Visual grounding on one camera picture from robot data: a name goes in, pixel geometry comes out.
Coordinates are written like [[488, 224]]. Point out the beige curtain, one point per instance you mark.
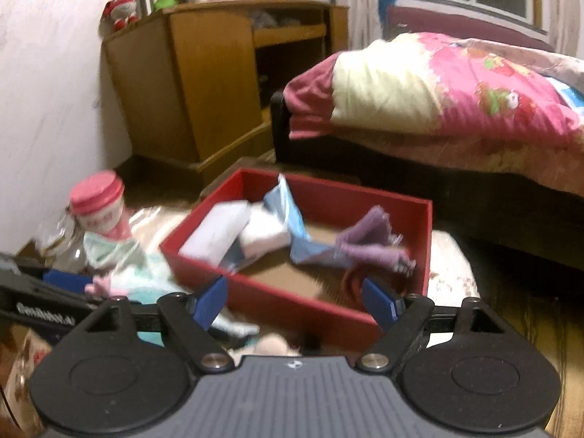
[[356, 4]]

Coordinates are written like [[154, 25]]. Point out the purple cloth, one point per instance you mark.
[[369, 242]]

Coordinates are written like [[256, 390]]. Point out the wooden cabinet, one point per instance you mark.
[[182, 82]]

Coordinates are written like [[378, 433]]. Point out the beige teddy bear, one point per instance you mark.
[[267, 344]]

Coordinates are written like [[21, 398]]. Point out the floral table cover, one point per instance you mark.
[[451, 264]]

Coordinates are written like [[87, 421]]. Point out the red cardboard box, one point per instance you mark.
[[273, 301]]

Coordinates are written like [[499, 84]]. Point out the blue face mask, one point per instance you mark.
[[231, 258], [319, 251], [285, 205]]

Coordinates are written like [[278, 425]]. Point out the pink knitted cloth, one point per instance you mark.
[[351, 283]]

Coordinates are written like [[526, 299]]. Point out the green plush toy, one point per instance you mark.
[[166, 1]]

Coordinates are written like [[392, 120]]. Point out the red santa doll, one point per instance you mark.
[[121, 11]]

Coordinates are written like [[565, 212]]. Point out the grey cloth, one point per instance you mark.
[[273, 18]]

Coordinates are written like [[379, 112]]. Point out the light green face mask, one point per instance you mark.
[[118, 248]]

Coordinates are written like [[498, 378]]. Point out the blue checked sheet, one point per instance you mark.
[[568, 93]]

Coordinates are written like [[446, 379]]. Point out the pink pig plush toy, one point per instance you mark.
[[137, 283]]

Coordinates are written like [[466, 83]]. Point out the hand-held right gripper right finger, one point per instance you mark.
[[378, 303]]

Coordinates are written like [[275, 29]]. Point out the pink lidded paper cup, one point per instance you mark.
[[100, 205]]

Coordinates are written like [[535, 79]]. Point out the maroon headboard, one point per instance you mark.
[[456, 23]]

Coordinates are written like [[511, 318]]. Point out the white foam block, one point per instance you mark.
[[214, 232]]

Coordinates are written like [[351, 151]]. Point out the glass jar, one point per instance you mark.
[[64, 246]]

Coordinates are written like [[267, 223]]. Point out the white towel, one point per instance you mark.
[[267, 235]]

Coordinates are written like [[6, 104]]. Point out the pink cartoon quilt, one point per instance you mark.
[[456, 100]]

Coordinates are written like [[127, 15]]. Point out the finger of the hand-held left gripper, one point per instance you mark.
[[66, 279]]

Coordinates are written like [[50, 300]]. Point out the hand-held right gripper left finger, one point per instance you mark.
[[212, 301]]

